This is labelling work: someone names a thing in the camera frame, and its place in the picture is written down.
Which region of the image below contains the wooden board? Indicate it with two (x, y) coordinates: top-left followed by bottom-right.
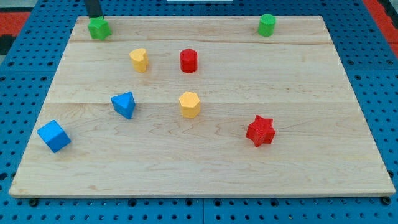
(9, 16), (396, 198)

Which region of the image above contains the yellow hexagon block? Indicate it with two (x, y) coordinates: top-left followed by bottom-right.
(179, 92), (200, 118)

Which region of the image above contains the red cylinder block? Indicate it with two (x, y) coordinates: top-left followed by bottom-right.
(180, 49), (198, 73)

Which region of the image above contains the red star block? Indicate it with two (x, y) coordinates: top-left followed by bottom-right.
(246, 115), (276, 147)

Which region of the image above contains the blue triangle block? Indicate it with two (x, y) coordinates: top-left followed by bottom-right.
(111, 91), (136, 119)

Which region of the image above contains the yellow heart block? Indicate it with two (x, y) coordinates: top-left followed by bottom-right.
(129, 48), (149, 73)

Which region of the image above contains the green cylinder block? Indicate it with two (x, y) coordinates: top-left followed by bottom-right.
(257, 14), (276, 37)

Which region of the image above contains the green star block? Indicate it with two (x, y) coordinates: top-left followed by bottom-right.
(88, 16), (112, 40)

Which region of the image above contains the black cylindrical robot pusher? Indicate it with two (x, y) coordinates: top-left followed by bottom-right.
(84, 0), (103, 18)

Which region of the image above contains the blue cube block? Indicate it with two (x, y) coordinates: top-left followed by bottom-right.
(37, 120), (71, 153)

